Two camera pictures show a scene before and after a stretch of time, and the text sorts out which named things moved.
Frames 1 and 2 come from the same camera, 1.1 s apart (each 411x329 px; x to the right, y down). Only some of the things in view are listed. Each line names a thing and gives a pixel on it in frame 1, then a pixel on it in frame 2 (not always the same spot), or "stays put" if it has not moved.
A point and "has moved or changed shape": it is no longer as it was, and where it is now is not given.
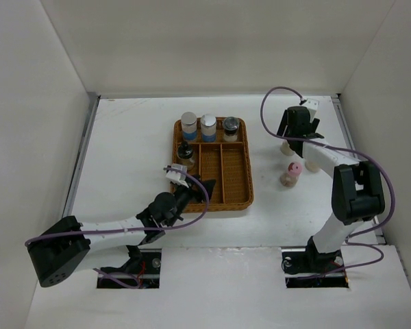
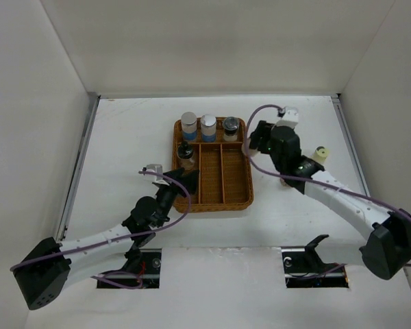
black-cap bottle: (285, 149) has moved or changed shape
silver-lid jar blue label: (208, 124) stays put
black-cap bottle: (185, 154) stays put
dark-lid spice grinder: (230, 126) stays put
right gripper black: (283, 125) to (260, 131)
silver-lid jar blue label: (189, 125) stays put
